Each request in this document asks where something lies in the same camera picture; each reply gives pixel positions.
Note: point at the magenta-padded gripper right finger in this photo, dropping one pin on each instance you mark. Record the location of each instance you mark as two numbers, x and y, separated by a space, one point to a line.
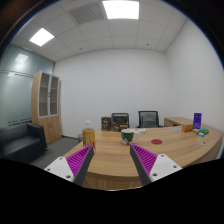
146 160

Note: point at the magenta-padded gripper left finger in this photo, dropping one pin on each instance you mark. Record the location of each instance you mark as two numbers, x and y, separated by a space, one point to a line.
77 160

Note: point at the yellow-labelled tea drink bottle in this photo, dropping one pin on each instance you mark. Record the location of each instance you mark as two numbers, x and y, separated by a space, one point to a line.
88 136

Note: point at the flat round red coaster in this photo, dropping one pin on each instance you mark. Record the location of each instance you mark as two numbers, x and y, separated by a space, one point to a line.
156 141

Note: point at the dark mesh waste bin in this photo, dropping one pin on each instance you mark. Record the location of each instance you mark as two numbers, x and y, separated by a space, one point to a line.
80 137

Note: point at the printed white leaflet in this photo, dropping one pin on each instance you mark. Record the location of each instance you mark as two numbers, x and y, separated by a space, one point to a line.
140 131

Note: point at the green white-lined mug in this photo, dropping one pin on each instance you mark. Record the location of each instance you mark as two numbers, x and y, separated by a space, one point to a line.
127 136

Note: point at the black mesh-back office chair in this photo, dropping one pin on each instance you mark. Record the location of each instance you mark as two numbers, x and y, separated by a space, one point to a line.
148 118

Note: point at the round white disc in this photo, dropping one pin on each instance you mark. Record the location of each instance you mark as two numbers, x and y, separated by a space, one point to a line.
176 128

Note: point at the wide dark brown box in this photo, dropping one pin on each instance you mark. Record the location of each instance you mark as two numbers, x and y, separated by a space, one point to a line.
120 123

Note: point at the wooden glass-door shelf cabinet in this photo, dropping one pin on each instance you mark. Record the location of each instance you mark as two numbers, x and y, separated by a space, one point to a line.
50 123

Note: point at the tall dark brown box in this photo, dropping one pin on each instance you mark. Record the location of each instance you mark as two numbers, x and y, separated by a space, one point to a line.
106 124

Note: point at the wooden side desk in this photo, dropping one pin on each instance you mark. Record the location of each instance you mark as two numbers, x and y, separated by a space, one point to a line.
176 120

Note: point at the small tan box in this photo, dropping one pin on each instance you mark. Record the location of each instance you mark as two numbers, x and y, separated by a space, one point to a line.
195 131

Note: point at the small light blue box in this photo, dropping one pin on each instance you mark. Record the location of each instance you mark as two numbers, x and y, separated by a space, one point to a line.
201 134

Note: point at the black leather sofa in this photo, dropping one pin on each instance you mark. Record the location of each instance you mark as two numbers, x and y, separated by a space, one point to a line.
20 141

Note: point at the purple upright box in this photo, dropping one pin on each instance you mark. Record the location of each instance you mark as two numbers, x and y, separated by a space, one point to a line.
197 120

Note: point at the green flat box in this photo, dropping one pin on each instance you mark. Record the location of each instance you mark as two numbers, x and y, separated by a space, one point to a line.
204 131

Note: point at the square ceiling light panel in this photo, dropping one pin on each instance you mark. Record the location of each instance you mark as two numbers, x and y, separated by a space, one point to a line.
41 36
120 9

